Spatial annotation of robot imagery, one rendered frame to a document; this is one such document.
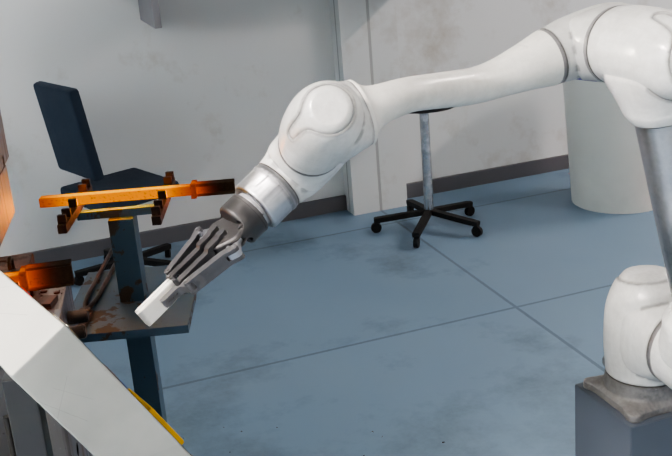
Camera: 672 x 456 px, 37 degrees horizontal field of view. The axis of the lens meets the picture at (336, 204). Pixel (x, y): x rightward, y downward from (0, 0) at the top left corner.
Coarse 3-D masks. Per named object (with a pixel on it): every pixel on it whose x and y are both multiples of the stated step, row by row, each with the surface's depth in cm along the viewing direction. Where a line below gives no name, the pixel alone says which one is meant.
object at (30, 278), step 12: (36, 264) 185; (48, 264) 185; (60, 264) 184; (12, 276) 183; (24, 276) 183; (36, 276) 185; (48, 276) 185; (60, 276) 186; (72, 276) 186; (24, 288) 183; (36, 288) 185; (48, 288) 185
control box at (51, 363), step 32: (0, 288) 127; (0, 320) 120; (32, 320) 116; (0, 352) 115; (32, 352) 111; (64, 352) 113; (32, 384) 111; (64, 384) 114; (96, 384) 116; (64, 416) 115; (96, 416) 117; (128, 416) 119; (96, 448) 118; (128, 448) 120; (160, 448) 123
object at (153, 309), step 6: (168, 282) 149; (162, 288) 149; (168, 288) 149; (156, 294) 149; (162, 294) 149; (150, 300) 148; (156, 300) 148; (144, 306) 148; (150, 306) 148; (156, 306) 149; (162, 306) 149; (138, 312) 147; (144, 312) 148; (150, 312) 148; (156, 312) 149; (162, 312) 149; (144, 318) 148; (150, 318) 148; (156, 318) 149; (150, 324) 149
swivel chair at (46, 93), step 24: (48, 96) 435; (72, 96) 419; (48, 120) 446; (72, 120) 426; (72, 144) 436; (72, 168) 447; (96, 168) 432; (72, 192) 442; (144, 264) 456; (168, 264) 452
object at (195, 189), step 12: (192, 180) 239; (216, 180) 238; (228, 180) 237; (84, 192) 238; (96, 192) 237; (108, 192) 237; (120, 192) 236; (132, 192) 236; (144, 192) 236; (156, 192) 236; (168, 192) 236; (180, 192) 236; (192, 192) 235; (204, 192) 237; (216, 192) 236; (228, 192) 236; (48, 204) 236; (60, 204) 236
